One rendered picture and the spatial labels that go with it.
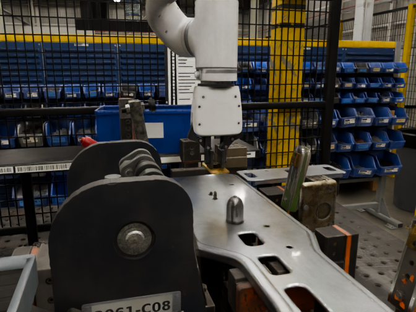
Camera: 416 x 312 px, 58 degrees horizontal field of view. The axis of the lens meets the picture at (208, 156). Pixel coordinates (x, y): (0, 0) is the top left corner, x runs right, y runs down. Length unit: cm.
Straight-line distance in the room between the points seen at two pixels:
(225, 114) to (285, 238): 27
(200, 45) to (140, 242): 50
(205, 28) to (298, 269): 45
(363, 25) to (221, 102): 466
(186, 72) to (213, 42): 59
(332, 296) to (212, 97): 42
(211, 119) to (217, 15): 19
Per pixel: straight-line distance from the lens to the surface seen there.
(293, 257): 59
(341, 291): 53
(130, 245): 31
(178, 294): 34
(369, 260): 129
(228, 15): 74
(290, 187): 81
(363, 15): 534
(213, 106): 74
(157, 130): 111
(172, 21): 78
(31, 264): 24
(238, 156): 106
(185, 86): 131
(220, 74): 73
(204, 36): 74
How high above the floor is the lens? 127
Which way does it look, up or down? 13 degrees down
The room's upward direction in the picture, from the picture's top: straight up
